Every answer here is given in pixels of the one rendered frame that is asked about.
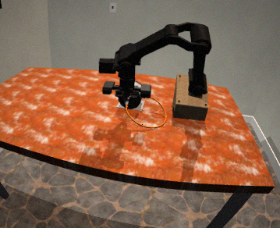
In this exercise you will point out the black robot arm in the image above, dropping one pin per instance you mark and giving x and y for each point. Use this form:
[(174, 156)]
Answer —
[(129, 55)]

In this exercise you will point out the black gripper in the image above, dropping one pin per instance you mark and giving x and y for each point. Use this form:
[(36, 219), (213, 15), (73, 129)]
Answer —
[(127, 84)]

